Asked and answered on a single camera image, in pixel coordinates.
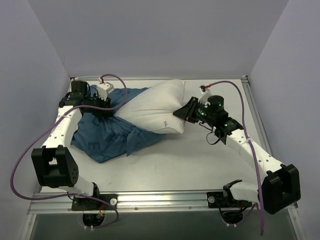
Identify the aluminium front rail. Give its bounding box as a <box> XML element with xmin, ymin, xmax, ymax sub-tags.
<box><xmin>27</xmin><ymin>187</ymin><xmax>298</xmax><ymax>216</ymax></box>

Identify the white pillow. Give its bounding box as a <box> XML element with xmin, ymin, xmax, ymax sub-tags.
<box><xmin>115</xmin><ymin>79</ymin><xmax>185</xmax><ymax>134</ymax></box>

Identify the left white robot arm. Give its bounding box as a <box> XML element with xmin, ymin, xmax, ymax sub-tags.
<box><xmin>31</xmin><ymin>81</ymin><xmax>114</xmax><ymax>210</ymax></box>

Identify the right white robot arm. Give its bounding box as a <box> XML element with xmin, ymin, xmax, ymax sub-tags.
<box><xmin>173</xmin><ymin>95</ymin><xmax>301</xmax><ymax>214</ymax></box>

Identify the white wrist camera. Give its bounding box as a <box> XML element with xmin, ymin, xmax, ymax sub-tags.
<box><xmin>198</xmin><ymin>85</ymin><xmax>212</xmax><ymax>104</ymax></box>
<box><xmin>96</xmin><ymin>77</ymin><xmax>114</xmax><ymax>101</ymax></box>

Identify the blue letter-print pillowcase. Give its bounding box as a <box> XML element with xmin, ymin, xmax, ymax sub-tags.
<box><xmin>69</xmin><ymin>84</ymin><xmax>163</xmax><ymax>165</ymax></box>

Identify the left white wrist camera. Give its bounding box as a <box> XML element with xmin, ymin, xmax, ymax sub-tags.
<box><xmin>96</xmin><ymin>77</ymin><xmax>114</xmax><ymax>101</ymax></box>

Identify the aluminium rail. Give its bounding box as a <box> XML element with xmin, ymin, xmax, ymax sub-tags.
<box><xmin>27</xmin><ymin>187</ymin><xmax>298</xmax><ymax>216</ymax></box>
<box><xmin>241</xmin><ymin>75</ymin><xmax>273</xmax><ymax>157</ymax></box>

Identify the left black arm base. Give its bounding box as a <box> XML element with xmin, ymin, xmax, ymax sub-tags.
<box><xmin>71</xmin><ymin>193</ymin><xmax>119</xmax><ymax>229</ymax></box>

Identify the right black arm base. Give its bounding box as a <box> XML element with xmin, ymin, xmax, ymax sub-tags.
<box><xmin>206</xmin><ymin>188</ymin><xmax>254</xmax><ymax>226</ymax></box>

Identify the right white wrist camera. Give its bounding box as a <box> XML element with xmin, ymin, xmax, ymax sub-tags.
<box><xmin>198</xmin><ymin>85</ymin><xmax>212</xmax><ymax>104</ymax></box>

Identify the aluminium right side rail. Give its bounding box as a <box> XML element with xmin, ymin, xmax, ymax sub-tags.
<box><xmin>241</xmin><ymin>75</ymin><xmax>273</xmax><ymax>157</ymax></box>

